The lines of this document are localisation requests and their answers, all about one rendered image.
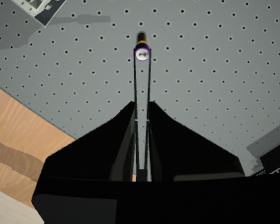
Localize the grey curved work surface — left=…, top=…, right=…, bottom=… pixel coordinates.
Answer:
left=0, top=0, right=280, bottom=177

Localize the white grid rack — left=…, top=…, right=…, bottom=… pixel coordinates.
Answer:
left=13, top=0, right=51, bottom=16

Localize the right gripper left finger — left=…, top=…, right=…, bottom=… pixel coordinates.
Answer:
left=39, top=102, right=135, bottom=181

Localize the black rectangular plate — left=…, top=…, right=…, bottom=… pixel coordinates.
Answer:
left=11, top=0, right=67, bottom=28

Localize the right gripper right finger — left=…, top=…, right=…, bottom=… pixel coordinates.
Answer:
left=149, top=102, right=246, bottom=181

